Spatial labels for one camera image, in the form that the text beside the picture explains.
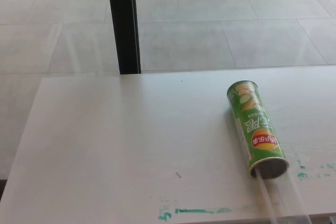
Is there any clear plastic chips tray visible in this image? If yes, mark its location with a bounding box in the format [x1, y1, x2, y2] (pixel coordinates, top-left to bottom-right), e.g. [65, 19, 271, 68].
[253, 165, 312, 224]

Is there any green chips can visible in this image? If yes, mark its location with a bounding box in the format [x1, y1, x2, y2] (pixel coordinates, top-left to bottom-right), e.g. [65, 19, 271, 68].
[226, 79, 290, 180]

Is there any black vertical frame post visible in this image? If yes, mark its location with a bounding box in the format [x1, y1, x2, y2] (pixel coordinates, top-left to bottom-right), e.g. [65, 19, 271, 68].
[106, 0, 142, 75]

